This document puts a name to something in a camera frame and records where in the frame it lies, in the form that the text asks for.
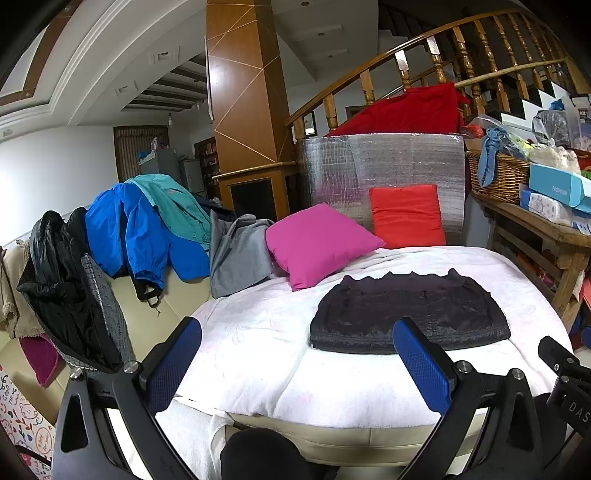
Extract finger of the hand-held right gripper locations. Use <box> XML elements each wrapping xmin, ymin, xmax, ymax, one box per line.
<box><xmin>538</xmin><ymin>336</ymin><xmax>578</xmax><ymax>376</ymax></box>

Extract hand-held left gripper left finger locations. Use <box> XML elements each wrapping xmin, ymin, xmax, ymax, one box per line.
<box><xmin>52</xmin><ymin>316</ymin><xmax>204</xmax><ymax>480</ymax></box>

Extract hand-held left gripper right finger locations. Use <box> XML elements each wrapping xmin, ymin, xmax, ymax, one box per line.
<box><xmin>392</xmin><ymin>318</ymin><xmax>546</xmax><ymax>480</ymax></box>

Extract dark puffer jacket brass zipper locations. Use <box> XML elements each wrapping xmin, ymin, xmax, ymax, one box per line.
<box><xmin>309</xmin><ymin>271</ymin><xmax>511</xmax><ymax>355</ymax></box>

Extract cream leather sofa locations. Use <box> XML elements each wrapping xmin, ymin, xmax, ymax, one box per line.
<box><xmin>0</xmin><ymin>265</ymin><xmax>490</xmax><ymax>468</ymax></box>

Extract white blanket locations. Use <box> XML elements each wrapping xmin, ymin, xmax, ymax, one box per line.
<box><xmin>154</xmin><ymin>246</ymin><xmax>570</xmax><ymax>464</ymax></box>

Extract wooden table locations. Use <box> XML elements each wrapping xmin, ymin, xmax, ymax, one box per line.
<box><xmin>470</xmin><ymin>190</ymin><xmax>591</xmax><ymax>331</ymax></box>

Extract grey hooded jacket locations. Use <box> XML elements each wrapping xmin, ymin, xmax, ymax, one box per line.
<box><xmin>209</xmin><ymin>209</ymin><xmax>279</xmax><ymax>299</ymax></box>

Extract person's leg black trousers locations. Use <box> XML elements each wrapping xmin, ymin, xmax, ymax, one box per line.
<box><xmin>220</xmin><ymin>428</ymin><xmax>306</xmax><ymax>480</ymax></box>

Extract magenta cloth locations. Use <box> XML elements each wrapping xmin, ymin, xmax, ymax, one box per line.
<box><xmin>20</xmin><ymin>334</ymin><xmax>66</xmax><ymax>389</ymax></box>

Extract blue jacket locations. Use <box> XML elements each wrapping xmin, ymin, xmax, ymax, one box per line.
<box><xmin>85</xmin><ymin>182</ymin><xmax>212</xmax><ymax>302</ymax></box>

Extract black puffer jacket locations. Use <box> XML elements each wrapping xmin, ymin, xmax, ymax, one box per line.
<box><xmin>17</xmin><ymin>207</ymin><xmax>124</xmax><ymax>371</ymax></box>

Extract red cushion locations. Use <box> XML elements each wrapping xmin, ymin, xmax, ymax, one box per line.
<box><xmin>368</xmin><ymin>184</ymin><xmax>448</xmax><ymax>250</ymax></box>

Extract teal jacket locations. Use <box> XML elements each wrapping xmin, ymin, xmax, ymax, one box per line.
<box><xmin>128</xmin><ymin>174</ymin><xmax>213</xmax><ymax>253</ymax></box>

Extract navy cloth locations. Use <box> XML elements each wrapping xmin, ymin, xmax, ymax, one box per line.
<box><xmin>193</xmin><ymin>193</ymin><xmax>237</xmax><ymax>223</ymax></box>

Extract pink cushion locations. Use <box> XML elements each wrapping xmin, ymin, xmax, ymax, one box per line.
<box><xmin>265</xmin><ymin>203</ymin><xmax>387</xmax><ymax>292</ymax></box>

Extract cartoon printed bag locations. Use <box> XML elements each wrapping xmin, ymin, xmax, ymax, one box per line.
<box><xmin>0</xmin><ymin>364</ymin><xmax>57</xmax><ymax>480</ymax></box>

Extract blue cardboard box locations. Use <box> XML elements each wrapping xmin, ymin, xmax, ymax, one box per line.
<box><xmin>528</xmin><ymin>162</ymin><xmax>591</xmax><ymax>212</ymax></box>

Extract beige fleece coat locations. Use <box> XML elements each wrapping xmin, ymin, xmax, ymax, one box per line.
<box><xmin>0</xmin><ymin>239</ymin><xmax>45</xmax><ymax>341</ymax></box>

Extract wicker basket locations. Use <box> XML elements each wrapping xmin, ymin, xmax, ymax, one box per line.
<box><xmin>465</xmin><ymin>149</ymin><xmax>532</xmax><ymax>205</ymax></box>

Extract grey refrigerator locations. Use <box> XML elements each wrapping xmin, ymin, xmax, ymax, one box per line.
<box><xmin>177</xmin><ymin>158</ymin><xmax>205</xmax><ymax>195</ymax></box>

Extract wooden cabinet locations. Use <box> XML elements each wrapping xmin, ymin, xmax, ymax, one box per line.
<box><xmin>211</xmin><ymin>161</ymin><xmax>302</xmax><ymax>223</ymax></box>

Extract silver foil board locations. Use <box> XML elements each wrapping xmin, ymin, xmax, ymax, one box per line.
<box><xmin>295</xmin><ymin>131</ymin><xmax>467</xmax><ymax>248</ymax></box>

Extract light blue cloth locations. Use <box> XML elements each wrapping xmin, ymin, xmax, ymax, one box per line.
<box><xmin>477</xmin><ymin>126</ymin><xmax>509</xmax><ymax>188</ymax></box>

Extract brown curtain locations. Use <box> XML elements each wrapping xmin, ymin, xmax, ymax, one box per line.
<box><xmin>113</xmin><ymin>124</ymin><xmax>170</xmax><ymax>184</ymax></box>

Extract clear plastic bag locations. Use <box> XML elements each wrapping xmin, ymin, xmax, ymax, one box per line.
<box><xmin>532</xmin><ymin>109</ymin><xmax>573</xmax><ymax>149</ymax></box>

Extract red cloth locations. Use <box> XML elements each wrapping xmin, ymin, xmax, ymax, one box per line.
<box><xmin>324</xmin><ymin>82</ymin><xmax>472</xmax><ymax>138</ymax></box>

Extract wooden pillar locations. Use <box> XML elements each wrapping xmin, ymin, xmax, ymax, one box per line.
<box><xmin>205</xmin><ymin>0</ymin><xmax>297</xmax><ymax>170</ymax></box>

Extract wooden stair railing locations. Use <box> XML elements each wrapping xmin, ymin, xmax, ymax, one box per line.
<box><xmin>285</xmin><ymin>8</ymin><xmax>583</xmax><ymax>140</ymax></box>

